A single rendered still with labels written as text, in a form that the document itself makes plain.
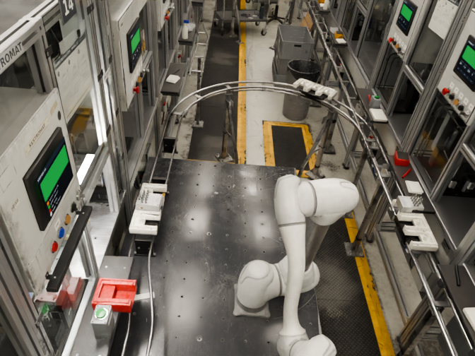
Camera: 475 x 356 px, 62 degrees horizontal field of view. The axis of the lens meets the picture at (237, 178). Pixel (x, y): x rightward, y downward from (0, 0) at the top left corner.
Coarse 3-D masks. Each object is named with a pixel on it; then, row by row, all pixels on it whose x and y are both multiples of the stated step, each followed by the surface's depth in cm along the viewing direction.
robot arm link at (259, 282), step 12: (252, 264) 184; (264, 264) 184; (240, 276) 187; (252, 276) 180; (264, 276) 180; (276, 276) 186; (240, 288) 187; (252, 288) 181; (264, 288) 181; (276, 288) 185; (240, 300) 192; (252, 300) 186; (264, 300) 188
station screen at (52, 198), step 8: (64, 144) 122; (56, 152) 116; (48, 168) 112; (64, 168) 123; (40, 176) 107; (64, 176) 124; (72, 176) 130; (40, 184) 108; (56, 184) 118; (64, 184) 124; (40, 192) 108; (56, 192) 118; (64, 192) 125; (48, 200) 113; (56, 200) 119; (48, 208) 114; (56, 208) 119; (48, 216) 114
